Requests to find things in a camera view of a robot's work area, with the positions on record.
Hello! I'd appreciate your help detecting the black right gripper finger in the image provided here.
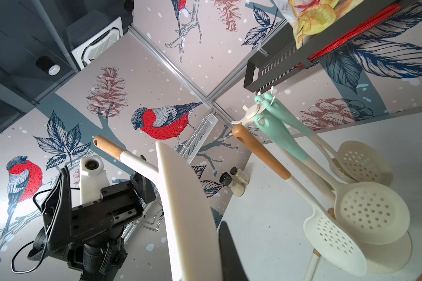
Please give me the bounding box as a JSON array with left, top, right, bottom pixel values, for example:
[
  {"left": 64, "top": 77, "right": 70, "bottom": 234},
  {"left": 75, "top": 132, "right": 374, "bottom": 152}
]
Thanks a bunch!
[{"left": 218, "top": 221, "right": 249, "bottom": 281}]

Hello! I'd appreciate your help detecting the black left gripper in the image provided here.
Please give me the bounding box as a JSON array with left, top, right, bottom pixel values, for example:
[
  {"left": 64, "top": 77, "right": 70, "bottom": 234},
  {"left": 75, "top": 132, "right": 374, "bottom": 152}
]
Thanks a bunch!
[{"left": 42, "top": 167, "right": 156, "bottom": 251}]

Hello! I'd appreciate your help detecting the cream skimmer wood handle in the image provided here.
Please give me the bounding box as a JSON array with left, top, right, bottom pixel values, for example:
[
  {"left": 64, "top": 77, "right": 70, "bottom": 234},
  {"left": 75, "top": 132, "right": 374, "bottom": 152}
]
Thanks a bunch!
[{"left": 303, "top": 249, "right": 321, "bottom": 281}]

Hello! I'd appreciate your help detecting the cream skimmer round head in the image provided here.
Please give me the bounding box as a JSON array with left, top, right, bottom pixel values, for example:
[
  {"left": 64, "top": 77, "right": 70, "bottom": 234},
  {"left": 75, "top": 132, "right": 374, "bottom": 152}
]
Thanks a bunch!
[{"left": 223, "top": 125, "right": 368, "bottom": 281}]

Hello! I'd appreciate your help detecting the mint handle skimmer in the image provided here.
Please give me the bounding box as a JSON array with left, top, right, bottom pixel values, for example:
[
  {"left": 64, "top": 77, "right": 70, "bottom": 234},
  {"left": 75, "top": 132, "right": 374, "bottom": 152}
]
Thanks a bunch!
[
  {"left": 254, "top": 93, "right": 393, "bottom": 186},
  {"left": 254, "top": 112, "right": 410, "bottom": 245}
]

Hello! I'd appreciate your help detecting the cream utensil rack stand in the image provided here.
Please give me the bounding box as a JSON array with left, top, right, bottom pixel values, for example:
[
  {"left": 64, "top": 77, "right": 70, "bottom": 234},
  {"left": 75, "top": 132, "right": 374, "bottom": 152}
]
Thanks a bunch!
[{"left": 231, "top": 86, "right": 275, "bottom": 128}]

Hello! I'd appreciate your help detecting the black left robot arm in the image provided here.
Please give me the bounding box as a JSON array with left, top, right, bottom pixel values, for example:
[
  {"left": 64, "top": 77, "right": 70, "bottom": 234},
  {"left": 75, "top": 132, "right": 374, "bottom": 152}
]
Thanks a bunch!
[{"left": 27, "top": 167, "right": 156, "bottom": 281}]

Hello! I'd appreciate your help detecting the black lid pepper shaker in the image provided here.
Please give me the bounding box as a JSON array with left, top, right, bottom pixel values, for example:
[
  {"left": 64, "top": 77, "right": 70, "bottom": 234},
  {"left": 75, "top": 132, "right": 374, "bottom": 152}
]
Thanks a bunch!
[{"left": 219, "top": 172, "right": 245, "bottom": 197}]

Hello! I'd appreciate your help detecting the cream salt shaker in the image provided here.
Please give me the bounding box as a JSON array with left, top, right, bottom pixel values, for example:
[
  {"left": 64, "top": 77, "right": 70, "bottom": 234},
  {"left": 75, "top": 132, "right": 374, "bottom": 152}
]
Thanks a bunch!
[{"left": 230, "top": 167, "right": 250, "bottom": 186}]

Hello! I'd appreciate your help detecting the ceiling air vent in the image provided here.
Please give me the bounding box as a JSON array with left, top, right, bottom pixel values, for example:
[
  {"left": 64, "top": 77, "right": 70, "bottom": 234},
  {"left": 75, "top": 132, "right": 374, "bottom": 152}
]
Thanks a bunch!
[{"left": 66, "top": 10, "right": 124, "bottom": 70}]

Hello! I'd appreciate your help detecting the Chuba cassava chips bag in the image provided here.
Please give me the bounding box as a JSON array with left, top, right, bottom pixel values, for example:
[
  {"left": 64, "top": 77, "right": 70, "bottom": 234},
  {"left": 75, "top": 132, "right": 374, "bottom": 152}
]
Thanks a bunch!
[{"left": 274, "top": 1, "right": 402, "bottom": 61}]

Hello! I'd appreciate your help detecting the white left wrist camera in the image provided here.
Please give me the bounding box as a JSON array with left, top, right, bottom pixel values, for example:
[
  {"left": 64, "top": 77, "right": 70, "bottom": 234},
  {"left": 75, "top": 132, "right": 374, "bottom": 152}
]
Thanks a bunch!
[{"left": 79, "top": 155, "right": 110, "bottom": 204}]

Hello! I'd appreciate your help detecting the black wall basket shelf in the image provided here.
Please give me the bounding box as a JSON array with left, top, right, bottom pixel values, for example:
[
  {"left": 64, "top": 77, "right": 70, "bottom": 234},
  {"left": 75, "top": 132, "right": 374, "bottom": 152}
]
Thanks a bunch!
[{"left": 244, "top": 1, "right": 415, "bottom": 92}]

